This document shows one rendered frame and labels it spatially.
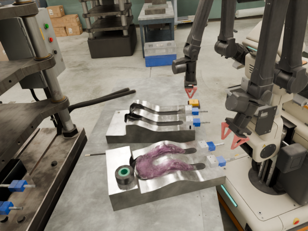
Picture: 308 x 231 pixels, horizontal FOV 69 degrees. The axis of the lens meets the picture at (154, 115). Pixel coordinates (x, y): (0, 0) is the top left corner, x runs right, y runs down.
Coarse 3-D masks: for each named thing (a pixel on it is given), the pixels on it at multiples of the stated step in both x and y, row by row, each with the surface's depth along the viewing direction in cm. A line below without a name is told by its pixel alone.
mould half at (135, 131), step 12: (156, 108) 140; (168, 108) 140; (180, 108) 138; (120, 120) 138; (132, 120) 124; (156, 120) 130; (168, 120) 130; (180, 120) 128; (108, 132) 128; (120, 132) 127; (132, 132) 124; (144, 132) 123; (156, 132) 122; (168, 132) 122; (180, 132) 121; (192, 132) 121
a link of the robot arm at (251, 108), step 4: (248, 104) 84; (252, 104) 84; (256, 104) 85; (248, 108) 84; (252, 108) 84; (256, 108) 84; (244, 112) 85; (248, 112) 85; (252, 112) 85; (252, 116) 86
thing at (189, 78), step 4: (188, 72) 118; (184, 76) 126; (188, 76) 119; (192, 76) 118; (184, 80) 123; (188, 80) 120; (192, 80) 120; (196, 80) 121; (188, 84) 119; (192, 84) 118; (196, 84) 118
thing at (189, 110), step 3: (186, 108) 133; (189, 108) 132; (192, 108) 134; (195, 108) 134; (186, 111) 131; (189, 111) 131; (192, 111) 132; (195, 111) 131; (198, 111) 131; (201, 111) 133; (204, 111) 133; (207, 111) 133; (195, 114) 132
